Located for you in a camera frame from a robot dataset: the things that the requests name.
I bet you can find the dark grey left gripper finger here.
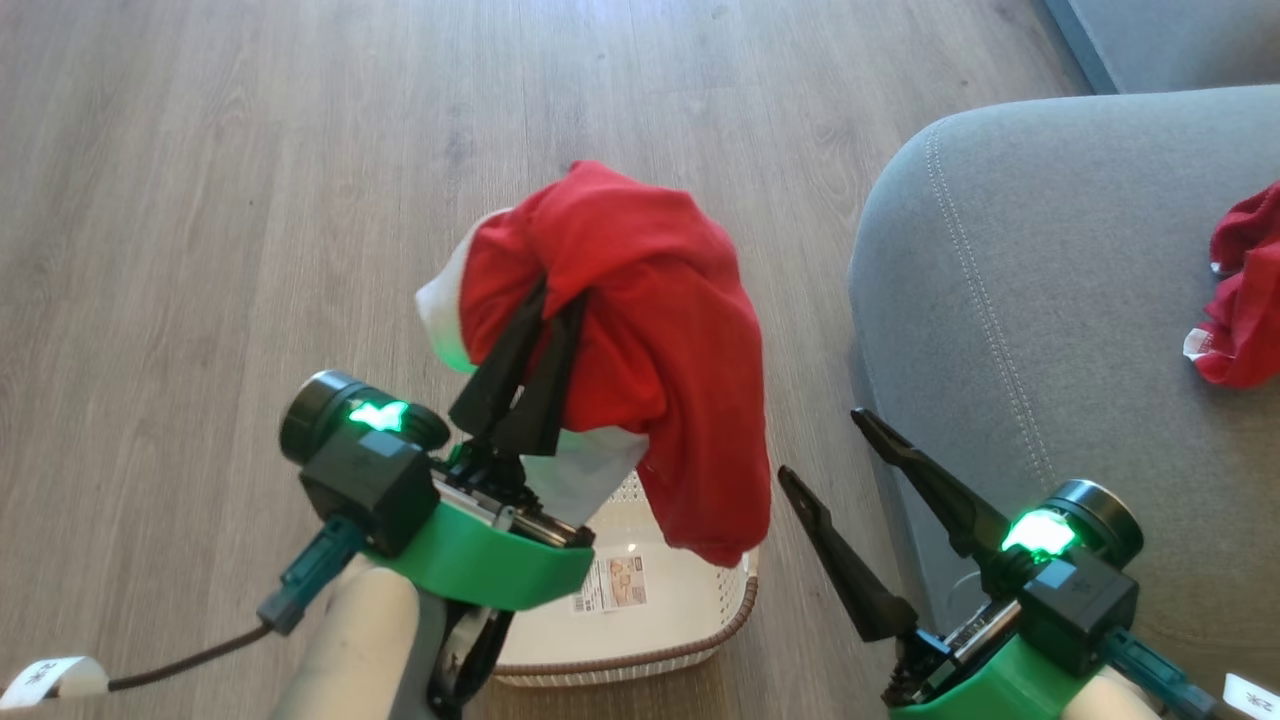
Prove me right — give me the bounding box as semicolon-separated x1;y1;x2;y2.
495;292;591;459
448;280;549;446

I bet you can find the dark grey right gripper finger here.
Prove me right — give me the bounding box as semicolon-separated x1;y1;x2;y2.
778;465;919;643
850;408;1011;559

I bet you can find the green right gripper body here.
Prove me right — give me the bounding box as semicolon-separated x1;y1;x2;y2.
880;595;1091;720

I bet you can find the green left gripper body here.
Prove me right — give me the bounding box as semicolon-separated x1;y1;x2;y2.
365;445;596;613

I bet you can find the red white printed garment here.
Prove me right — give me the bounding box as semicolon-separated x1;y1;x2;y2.
415;160;773;569

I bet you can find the white brown-rimmed laundry basket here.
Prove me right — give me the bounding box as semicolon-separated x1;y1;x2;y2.
493;470;761;688

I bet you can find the paper label sticker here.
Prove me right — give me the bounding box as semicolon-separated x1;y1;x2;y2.
573;555;648;614

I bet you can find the black round right gripper motor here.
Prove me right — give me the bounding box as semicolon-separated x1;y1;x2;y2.
1000;478;1146;573

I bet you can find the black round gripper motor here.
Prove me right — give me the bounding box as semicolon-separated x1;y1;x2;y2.
278;370;451;466
1000;478;1146;573

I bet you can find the black round left gripper motor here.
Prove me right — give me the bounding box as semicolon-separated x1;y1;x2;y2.
278;370;451;466

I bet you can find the grey fabric sofa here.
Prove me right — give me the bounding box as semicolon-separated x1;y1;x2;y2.
848;85;1280;720

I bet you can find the blue grey sofa section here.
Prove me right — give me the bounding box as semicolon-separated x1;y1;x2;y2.
1042;0;1280;96

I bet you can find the white right cable tag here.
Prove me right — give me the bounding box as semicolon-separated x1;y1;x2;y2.
1222;673;1280;720

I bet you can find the white cable tag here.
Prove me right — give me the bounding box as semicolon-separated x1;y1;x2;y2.
1222;673;1280;720
0;655;109;709

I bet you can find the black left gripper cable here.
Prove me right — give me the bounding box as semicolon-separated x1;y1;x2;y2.
100;515;366;696

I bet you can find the white left cable tag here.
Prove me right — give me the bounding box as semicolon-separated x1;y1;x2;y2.
0;655;109;709

